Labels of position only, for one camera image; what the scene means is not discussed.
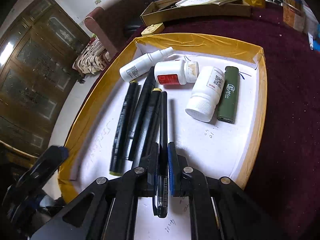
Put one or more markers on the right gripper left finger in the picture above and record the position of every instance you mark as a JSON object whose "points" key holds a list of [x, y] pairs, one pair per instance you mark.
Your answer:
{"points": [[106, 209]]}

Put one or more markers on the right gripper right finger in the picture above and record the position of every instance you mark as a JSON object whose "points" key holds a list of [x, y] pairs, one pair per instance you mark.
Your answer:
{"points": [[219, 208]]}

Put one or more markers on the black gel pen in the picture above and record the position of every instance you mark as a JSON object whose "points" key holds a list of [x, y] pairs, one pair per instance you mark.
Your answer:
{"points": [[160, 199]]}

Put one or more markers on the black marker yellow cap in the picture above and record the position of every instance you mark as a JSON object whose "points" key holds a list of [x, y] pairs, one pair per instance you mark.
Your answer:
{"points": [[116, 164]]}

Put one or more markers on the green lighter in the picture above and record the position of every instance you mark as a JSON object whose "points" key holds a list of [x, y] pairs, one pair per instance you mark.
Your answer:
{"points": [[229, 98]]}

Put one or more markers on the thin black pen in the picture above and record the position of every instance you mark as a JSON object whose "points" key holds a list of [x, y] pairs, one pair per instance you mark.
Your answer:
{"points": [[138, 115]]}

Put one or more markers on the white pill bottle ribbed cap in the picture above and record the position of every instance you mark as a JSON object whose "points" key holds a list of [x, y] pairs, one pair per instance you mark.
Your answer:
{"points": [[206, 94]]}

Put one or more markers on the white spray bottle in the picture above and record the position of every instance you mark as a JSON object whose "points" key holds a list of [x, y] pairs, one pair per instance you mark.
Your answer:
{"points": [[142, 64]]}

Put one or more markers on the white bottle red label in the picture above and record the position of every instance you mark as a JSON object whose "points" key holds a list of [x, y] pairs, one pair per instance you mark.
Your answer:
{"points": [[176, 72]]}

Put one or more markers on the maroon velvet tablecloth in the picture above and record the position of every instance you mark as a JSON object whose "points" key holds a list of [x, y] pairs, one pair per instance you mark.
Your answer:
{"points": [[284, 182]]}

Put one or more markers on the yellow taped white tray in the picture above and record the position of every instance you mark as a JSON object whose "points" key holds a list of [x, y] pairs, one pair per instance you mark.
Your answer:
{"points": [[216, 148]]}

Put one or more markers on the wooden glass cabinet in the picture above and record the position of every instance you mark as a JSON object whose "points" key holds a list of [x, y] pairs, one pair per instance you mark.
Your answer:
{"points": [[37, 55]]}

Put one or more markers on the maroon armchair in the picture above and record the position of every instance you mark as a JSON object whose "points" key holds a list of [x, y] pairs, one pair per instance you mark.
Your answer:
{"points": [[108, 20]]}

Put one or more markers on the small gold tin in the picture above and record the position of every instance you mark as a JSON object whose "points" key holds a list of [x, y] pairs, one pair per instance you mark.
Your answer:
{"points": [[153, 29]]}

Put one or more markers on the brown cardboard box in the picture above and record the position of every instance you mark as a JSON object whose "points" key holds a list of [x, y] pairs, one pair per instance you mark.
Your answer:
{"points": [[168, 10]]}

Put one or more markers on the orange toothpick jar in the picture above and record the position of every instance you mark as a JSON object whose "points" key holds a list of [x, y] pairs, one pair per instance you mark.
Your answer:
{"points": [[293, 14]]}

